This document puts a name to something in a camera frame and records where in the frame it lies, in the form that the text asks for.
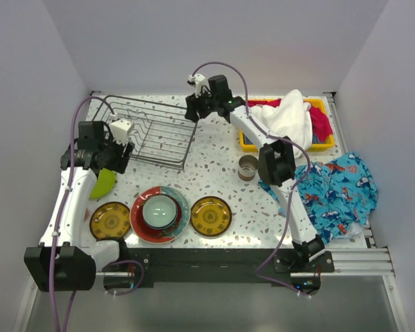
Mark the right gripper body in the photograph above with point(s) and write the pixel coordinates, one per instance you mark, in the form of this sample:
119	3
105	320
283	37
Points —
214	102

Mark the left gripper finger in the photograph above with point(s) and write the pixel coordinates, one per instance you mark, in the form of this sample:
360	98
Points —
118	163
126	149

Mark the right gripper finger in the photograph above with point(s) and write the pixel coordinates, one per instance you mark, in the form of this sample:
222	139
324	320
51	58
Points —
191	109
204	106

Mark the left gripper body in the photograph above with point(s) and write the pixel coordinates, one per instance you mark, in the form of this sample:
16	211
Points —
109	145

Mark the wire dish rack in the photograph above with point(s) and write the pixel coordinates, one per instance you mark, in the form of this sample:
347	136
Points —
160	132

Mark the metal cup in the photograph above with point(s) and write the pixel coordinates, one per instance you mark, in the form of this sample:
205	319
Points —
247	167

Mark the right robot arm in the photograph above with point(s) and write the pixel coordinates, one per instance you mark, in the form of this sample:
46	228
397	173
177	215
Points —
276	162

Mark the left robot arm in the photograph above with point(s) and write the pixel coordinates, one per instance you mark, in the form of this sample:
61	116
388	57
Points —
60	262

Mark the red and blue plate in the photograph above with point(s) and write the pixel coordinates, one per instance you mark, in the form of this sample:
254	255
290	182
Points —
183	222

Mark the left yellow patterned plate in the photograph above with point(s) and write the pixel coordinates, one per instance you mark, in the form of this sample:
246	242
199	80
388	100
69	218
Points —
110	220

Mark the yellow patterned plate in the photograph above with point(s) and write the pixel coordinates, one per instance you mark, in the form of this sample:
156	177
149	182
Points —
110	220
210	216

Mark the light blue bowl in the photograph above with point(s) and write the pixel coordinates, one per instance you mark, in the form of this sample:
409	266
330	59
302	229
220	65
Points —
159	212

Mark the white towel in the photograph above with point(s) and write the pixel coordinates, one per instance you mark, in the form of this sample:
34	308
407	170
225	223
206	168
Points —
290	118

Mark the red bowl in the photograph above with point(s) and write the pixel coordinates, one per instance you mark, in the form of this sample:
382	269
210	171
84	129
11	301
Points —
158	233

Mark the yellow plastic bin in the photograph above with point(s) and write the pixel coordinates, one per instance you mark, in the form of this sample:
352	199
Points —
247	146

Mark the right yellow patterned plate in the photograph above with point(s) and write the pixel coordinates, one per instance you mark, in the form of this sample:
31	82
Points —
210	216

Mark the red cloth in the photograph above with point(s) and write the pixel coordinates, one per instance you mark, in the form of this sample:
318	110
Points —
321	127

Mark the blue patterned cloth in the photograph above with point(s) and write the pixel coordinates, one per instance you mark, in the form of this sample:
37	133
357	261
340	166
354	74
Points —
339	196

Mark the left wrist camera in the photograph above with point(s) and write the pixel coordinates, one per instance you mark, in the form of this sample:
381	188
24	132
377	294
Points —
121	130

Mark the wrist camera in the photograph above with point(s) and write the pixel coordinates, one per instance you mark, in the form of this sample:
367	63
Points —
121	130
197	81

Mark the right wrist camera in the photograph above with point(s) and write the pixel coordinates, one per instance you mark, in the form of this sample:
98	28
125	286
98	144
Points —
197	81

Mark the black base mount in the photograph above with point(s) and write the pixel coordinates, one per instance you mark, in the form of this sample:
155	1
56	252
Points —
144	267

